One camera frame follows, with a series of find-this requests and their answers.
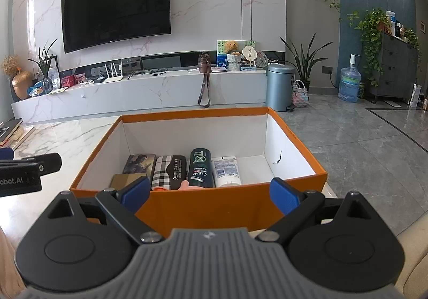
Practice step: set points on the gold vase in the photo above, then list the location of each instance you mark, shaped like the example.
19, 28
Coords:
22, 85

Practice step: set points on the round paper fan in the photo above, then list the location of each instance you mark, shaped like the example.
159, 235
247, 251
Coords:
249, 53

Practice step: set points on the white cream tube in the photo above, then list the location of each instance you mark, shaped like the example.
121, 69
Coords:
226, 172

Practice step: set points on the black hardcover book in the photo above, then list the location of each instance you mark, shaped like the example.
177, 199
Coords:
10, 132

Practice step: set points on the stack of pale books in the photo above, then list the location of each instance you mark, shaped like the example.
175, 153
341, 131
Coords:
25, 137

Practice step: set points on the dark shampoo bottle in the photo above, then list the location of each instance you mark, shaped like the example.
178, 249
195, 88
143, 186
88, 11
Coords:
201, 168

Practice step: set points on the pink lotion bottle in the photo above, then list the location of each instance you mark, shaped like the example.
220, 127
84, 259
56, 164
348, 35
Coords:
167, 187

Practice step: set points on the teddy bear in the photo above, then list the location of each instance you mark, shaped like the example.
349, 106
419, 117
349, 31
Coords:
230, 47

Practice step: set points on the decorative plate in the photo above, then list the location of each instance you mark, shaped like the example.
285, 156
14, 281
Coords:
262, 59

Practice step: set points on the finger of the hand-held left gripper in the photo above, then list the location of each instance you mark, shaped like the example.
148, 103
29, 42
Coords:
50, 162
6, 154

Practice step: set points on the blue water jug with pump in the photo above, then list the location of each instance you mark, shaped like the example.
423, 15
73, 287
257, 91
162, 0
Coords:
349, 85

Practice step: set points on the woven pastel basket bag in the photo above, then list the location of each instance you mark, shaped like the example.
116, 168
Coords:
300, 96

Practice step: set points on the cream cloth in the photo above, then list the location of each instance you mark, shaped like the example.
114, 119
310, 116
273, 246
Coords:
414, 252

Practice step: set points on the white router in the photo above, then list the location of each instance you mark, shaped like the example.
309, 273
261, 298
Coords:
113, 78

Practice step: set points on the tall leaf potted plant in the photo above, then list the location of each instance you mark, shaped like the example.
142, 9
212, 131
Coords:
302, 63

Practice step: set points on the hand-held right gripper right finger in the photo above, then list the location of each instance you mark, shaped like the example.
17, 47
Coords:
284, 195

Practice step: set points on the blue snack packet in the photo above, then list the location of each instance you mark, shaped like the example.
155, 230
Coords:
38, 89

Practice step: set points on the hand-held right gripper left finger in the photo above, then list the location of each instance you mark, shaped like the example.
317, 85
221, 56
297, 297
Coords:
135, 193

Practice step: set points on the black set-top box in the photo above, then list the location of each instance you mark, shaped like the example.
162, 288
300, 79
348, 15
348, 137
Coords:
97, 80

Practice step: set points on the white papers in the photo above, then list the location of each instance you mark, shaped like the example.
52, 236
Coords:
58, 90

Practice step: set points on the orange cardboard box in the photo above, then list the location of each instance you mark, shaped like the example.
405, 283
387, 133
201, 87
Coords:
217, 205

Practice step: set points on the small potted plant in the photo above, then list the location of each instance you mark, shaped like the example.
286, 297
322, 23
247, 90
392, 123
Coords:
413, 39

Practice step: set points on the wall outlet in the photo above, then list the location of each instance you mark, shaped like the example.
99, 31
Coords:
326, 70

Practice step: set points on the pothos plant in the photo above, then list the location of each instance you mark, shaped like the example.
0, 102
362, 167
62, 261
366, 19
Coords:
373, 35

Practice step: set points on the white marble TV console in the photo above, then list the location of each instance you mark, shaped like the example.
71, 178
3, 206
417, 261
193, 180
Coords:
150, 95

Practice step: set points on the blue-grey trash bin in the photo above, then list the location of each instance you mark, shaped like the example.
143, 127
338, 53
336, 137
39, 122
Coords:
280, 88

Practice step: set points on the red gift box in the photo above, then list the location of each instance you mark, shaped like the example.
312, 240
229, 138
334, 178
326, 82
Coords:
80, 78
67, 80

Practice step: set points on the peach cloth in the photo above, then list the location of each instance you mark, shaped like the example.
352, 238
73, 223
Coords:
8, 265

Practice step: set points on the illustrated card box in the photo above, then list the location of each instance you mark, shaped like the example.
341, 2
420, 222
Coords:
138, 163

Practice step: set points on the gold brown box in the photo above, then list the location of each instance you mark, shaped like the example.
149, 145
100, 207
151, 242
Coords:
122, 181

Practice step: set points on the plaid black case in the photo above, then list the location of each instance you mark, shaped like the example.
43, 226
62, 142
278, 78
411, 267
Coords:
169, 172

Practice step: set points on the black television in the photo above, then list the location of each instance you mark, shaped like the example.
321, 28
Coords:
115, 10

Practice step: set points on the grey drawer cabinet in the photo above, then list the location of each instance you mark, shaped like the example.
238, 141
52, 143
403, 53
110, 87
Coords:
396, 68

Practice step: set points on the green plant in glass vase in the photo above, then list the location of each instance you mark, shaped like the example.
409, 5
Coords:
45, 65

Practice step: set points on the dried flower bunch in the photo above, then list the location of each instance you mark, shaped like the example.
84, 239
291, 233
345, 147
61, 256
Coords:
10, 65

